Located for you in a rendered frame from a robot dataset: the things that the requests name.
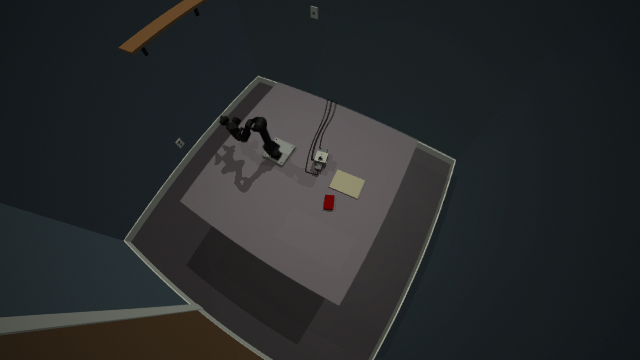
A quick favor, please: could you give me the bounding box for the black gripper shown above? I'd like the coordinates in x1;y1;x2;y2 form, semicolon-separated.
219;116;231;133

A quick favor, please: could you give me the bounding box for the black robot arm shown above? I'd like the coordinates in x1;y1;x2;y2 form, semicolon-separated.
228;117;282;160

